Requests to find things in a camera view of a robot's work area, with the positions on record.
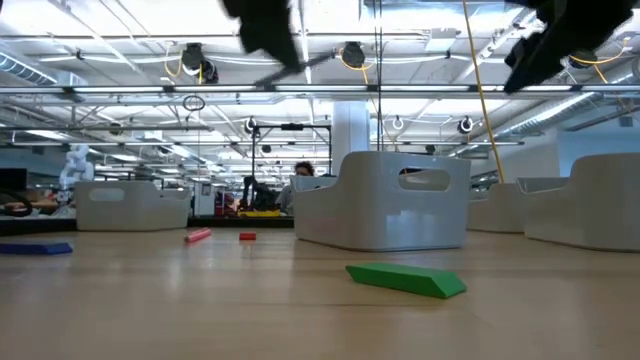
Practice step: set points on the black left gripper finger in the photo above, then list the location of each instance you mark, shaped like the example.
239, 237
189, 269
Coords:
272, 42

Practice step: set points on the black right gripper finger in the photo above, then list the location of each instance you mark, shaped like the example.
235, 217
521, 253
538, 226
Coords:
522, 50
545, 60

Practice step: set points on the red eraser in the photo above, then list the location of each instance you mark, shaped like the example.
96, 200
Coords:
247, 236

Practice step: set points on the grey plastic bin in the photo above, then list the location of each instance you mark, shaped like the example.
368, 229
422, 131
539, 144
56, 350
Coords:
495, 210
132, 207
375, 215
585, 210

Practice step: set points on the long pink crayon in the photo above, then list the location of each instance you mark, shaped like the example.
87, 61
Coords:
197, 235

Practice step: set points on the green eraser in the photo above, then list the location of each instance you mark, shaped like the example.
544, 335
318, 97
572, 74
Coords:
405, 280

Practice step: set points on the purple eraser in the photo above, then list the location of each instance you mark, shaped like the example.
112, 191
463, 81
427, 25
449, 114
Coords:
35, 248

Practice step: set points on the long overhead light bar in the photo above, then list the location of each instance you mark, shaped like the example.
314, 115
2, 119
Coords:
320, 88

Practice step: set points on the black background robot station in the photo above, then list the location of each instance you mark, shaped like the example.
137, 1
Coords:
292, 127

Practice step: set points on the white structural column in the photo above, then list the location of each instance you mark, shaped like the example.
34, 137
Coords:
350, 135

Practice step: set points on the person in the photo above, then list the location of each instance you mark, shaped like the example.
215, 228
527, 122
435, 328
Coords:
303, 169

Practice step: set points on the white humanoid robot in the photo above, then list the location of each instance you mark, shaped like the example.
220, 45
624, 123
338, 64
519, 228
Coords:
76, 167

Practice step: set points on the black monitor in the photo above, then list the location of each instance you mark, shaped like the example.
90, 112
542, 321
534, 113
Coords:
12, 179

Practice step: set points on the black aluminium table frame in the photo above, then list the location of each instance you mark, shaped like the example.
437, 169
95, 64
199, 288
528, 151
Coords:
225, 222

